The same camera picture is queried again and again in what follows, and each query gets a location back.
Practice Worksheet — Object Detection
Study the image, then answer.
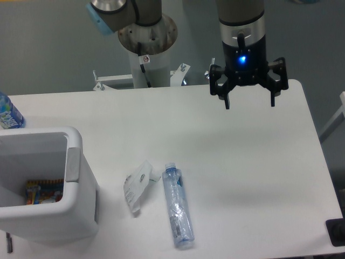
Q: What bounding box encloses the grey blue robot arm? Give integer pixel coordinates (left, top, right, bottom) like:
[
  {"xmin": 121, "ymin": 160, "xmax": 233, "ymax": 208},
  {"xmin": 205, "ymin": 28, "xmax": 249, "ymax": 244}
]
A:
[{"xmin": 86, "ymin": 1, "xmax": 288, "ymax": 106}]

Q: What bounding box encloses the white frame at right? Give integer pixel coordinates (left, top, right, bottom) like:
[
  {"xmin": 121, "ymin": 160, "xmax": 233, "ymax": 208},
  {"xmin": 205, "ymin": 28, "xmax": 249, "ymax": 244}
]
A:
[{"xmin": 319, "ymin": 92, "xmax": 344, "ymax": 144}]

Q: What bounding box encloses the black clamp at table edge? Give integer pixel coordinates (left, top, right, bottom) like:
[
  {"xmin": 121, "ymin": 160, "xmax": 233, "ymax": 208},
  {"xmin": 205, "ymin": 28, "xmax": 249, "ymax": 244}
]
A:
[{"xmin": 326, "ymin": 218, "xmax": 344, "ymax": 247}]

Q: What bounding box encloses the blue labelled water bottle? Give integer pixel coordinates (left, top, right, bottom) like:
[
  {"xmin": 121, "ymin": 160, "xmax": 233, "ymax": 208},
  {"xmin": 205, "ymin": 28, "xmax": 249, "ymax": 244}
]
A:
[{"xmin": 1, "ymin": 92, "xmax": 26, "ymax": 130}]

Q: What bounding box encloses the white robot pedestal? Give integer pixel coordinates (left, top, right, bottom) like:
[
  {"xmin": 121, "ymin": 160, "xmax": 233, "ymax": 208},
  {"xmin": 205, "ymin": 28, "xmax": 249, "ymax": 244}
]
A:
[{"xmin": 92, "ymin": 13, "xmax": 192, "ymax": 91}]

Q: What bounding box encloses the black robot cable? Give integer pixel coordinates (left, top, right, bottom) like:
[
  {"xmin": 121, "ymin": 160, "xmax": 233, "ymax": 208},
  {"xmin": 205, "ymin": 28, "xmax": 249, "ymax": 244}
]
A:
[{"xmin": 137, "ymin": 42, "xmax": 153, "ymax": 88}]

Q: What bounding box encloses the clear plastic wrapper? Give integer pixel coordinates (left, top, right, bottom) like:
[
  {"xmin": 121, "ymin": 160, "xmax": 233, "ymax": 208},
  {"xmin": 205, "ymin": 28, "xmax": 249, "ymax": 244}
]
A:
[{"xmin": 123, "ymin": 160, "xmax": 161, "ymax": 217}]

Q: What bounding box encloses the small black strip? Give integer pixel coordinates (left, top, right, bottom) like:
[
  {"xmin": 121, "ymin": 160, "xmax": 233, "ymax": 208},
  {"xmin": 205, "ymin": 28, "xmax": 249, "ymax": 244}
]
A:
[{"xmin": 6, "ymin": 233, "xmax": 13, "ymax": 254}]

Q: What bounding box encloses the white trash can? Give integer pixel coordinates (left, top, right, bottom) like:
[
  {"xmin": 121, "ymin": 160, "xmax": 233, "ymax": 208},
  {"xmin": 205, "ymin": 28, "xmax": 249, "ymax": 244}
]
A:
[{"xmin": 1, "ymin": 127, "xmax": 100, "ymax": 242}]

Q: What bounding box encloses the clear plastic bottle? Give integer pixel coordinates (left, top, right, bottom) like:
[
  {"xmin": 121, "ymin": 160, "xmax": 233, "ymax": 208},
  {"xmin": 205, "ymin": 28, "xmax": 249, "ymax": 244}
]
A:
[{"xmin": 162, "ymin": 162, "xmax": 195, "ymax": 248}]

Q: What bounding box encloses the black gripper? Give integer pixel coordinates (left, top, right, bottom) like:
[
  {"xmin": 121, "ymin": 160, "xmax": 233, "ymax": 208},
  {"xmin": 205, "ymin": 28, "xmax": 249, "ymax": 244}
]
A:
[{"xmin": 209, "ymin": 34, "xmax": 289, "ymax": 110}]

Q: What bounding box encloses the colourful snack wrapper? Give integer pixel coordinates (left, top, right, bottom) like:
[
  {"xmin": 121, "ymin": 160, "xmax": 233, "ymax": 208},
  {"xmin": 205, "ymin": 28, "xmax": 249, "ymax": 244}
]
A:
[{"xmin": 25, "ymin": 179, "xmax": 64, "ymax": 205}]

